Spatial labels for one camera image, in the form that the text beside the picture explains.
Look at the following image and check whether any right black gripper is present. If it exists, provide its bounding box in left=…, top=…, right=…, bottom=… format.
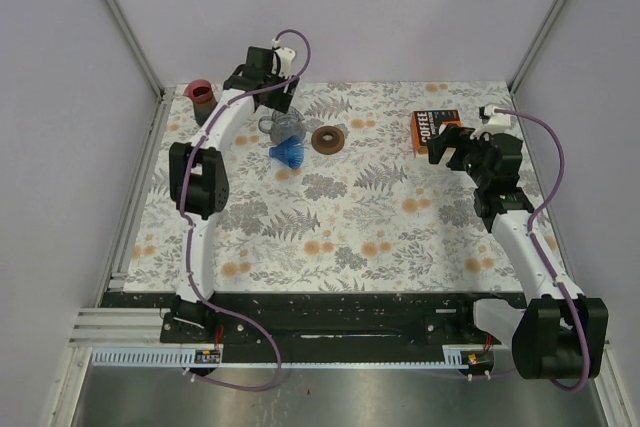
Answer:
left=424, top=123, right=491, bottom=188

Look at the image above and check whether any orange coffee filter box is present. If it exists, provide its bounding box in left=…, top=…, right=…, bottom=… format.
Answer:
left=410, top=109, right=461, bottom=156

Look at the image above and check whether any clear glass carafe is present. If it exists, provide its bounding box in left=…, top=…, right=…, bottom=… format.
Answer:
left=258, top=107, right=306, bottom=144

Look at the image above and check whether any blue cone dripper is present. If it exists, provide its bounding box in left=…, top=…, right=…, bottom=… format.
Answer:
left=269, top=136, right=304, bottom=170

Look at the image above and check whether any brown wooden ring holder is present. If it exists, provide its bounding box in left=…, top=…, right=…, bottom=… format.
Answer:
left=311, top=126, right=345, bottom=155

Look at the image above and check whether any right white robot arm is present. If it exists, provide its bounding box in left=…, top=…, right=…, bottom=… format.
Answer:
left=428, top=124, right=609, bottom=391

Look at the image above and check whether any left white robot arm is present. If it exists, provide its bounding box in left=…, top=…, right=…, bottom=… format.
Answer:
left=160, top=40, right=299, bottom=343

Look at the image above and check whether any red topped dark flask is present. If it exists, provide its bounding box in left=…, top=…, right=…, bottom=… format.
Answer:
left=184, top=79, right=217, bottom=127

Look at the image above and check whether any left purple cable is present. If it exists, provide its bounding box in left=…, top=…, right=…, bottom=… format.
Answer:
left=177, top=29, right=312, bottom=390

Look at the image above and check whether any purple cable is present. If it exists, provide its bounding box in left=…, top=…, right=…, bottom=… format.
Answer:
left=177, top=29, right=312, bottom=390
left=464, top=107, right=592, bottom=392

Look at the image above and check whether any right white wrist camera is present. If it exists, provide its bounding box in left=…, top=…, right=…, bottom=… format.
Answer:
left=470, top=104, right=511, bottom=140

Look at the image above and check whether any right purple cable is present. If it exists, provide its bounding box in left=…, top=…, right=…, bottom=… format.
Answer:
left=464, top=107, right=592, bottom=392

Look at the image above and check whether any aluminium frame rail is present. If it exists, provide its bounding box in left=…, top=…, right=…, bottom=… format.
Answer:
left=74, top=0, right=166, bottom=101

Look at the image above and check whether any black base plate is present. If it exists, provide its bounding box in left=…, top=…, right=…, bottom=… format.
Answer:
left=101, top=292, right=499, bottom=376

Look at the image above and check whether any white slotted cable duct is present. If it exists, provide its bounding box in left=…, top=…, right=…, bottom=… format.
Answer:
left=90, top=346, right=470, bottom=371

